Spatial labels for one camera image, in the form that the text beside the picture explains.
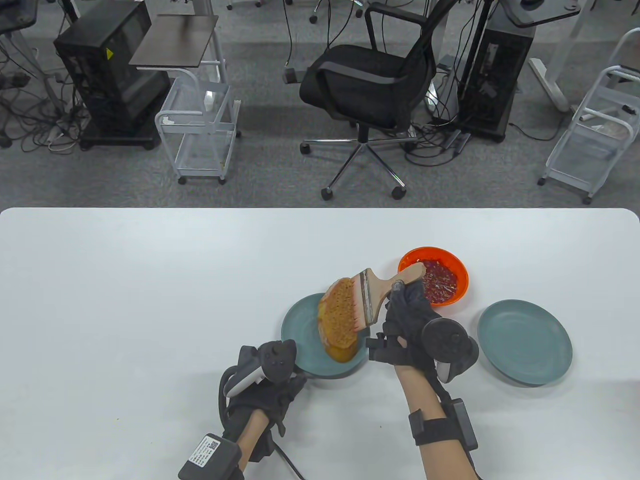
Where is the person's left hand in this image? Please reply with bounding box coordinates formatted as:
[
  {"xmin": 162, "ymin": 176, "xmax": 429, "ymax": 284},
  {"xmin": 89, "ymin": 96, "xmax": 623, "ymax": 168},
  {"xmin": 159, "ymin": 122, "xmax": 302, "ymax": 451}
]
[{"xmin": 218, "ymin": 340, "xmax": 307, "ymax": 435}]

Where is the person's right hand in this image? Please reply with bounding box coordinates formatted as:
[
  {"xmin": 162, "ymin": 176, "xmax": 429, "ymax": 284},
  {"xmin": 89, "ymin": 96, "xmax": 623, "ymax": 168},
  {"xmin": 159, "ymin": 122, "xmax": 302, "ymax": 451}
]
[{"xmin": 366, "ymin": 281, "xmax": 480, "ymax": 384}]

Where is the wooden brush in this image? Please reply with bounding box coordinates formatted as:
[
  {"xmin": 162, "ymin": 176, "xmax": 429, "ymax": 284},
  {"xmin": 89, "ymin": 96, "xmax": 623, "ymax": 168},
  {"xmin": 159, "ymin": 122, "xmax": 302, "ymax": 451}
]
[{"xmin": 350, "ymin": 263, "xmax": 427, "ymax": 332}]

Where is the brown bread slice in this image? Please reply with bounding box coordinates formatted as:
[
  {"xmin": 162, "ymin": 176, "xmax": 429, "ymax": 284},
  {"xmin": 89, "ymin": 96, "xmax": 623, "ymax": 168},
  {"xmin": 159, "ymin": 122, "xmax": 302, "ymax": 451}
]
[{"xmin": 317, "ymin": 277, "xmax": 370, "ymax": 363}]

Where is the teal plate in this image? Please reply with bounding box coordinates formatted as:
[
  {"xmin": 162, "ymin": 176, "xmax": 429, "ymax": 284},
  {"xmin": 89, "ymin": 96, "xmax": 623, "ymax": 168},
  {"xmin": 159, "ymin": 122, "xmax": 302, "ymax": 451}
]
[
  {"xmin": 280, "ymin": 293, "xmax": 371, "ymax": 379},
  {"xmin": 477, "ymin": 299, "xmax": 574, "ymax": 387}
]

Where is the person's right forearm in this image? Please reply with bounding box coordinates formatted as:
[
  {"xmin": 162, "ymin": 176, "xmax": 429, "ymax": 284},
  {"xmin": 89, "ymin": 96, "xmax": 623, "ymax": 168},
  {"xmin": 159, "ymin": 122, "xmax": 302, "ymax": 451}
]
[{"xmin": 394, "ymin": 364, "xmax": 478, "ymax": 480}]

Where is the person's left forearm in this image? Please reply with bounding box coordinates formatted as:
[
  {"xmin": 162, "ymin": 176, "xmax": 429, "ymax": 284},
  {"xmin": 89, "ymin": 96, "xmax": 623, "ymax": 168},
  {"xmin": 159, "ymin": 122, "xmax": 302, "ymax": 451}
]
[{"xmin": 235, "ymin": 409, "xmax": 268, "ymax": 473}]

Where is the black round tracker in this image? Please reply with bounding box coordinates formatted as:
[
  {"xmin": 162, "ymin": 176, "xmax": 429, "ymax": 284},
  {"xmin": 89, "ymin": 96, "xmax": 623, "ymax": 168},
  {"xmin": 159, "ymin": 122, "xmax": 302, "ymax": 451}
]
[
  {"xmin": 421, "ymin": 318, "xmax": 480, "ymax": 384},
  {"xmin": 223, "ymin": 340, "xmax": 298, "ymax": 400}
]

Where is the orange bowl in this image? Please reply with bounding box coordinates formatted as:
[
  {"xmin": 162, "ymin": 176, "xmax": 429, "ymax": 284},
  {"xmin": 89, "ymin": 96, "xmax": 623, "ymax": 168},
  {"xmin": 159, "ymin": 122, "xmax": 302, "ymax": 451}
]
[{"xmin": 397, "ymin": 246, "xmax": 470, "ymax": 307}]

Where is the black office chair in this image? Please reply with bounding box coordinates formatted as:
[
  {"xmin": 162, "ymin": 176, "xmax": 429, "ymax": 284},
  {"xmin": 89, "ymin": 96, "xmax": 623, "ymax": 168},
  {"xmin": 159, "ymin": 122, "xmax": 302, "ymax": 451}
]
[{"xmin": 299, "ymin": 0, "xmax": 461, "ymax": 202}]

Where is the black computer tower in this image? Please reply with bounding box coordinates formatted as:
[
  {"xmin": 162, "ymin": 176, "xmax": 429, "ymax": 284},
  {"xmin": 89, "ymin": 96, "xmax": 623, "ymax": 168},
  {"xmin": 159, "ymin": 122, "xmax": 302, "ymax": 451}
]
[
  {"xmin": 53, "ymin": 0, "xmax": 171, "ymax": 151},
  {"xmin": 457, "ymin": 20, "xmax": 537, "ymax": 144}
]

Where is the white desk leg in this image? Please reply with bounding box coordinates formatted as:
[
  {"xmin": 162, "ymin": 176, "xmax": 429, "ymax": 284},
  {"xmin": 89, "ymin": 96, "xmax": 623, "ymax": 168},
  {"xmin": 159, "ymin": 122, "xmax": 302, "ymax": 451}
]
[{"xmin": 529, "ymin": 0, "xmax": 596, "ymax": 113}]

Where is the dark desk top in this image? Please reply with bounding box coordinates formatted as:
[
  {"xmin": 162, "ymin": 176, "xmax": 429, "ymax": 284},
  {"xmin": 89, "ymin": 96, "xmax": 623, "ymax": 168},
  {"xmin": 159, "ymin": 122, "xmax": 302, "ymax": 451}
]
[
  {"xmin": 0, "ymin": 0, "xmax": 39, "ymax": 35},
  {"xmin": 500, "ymin": 0, "xmax": 582, "ymax": 28}
]

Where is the brown side table top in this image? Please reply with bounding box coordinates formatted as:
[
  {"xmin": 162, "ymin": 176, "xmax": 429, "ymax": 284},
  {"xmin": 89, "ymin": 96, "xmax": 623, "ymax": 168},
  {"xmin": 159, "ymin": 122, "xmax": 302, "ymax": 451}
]
[{"xmin": 128, "ymin": 14, "xmax": 220, "ymax": 68}]

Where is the black cable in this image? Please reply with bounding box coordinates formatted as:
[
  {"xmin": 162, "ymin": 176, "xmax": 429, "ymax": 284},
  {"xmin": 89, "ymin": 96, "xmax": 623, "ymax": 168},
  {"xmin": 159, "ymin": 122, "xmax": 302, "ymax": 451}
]
[{"xmin": 274, "ymin": 442, "xmax": 306, "ymax": 480}]

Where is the white wire cart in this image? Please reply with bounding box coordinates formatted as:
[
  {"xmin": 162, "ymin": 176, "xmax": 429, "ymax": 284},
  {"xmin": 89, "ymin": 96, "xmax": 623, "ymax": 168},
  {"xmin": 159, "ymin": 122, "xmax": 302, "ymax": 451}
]
[
  {"xmin": 537, "ymin": 27, "xmax": 640, "ymax": 206},
  {"xmin": 154, "ymin": 60, "xmax": 243, "ymax": 186}
]

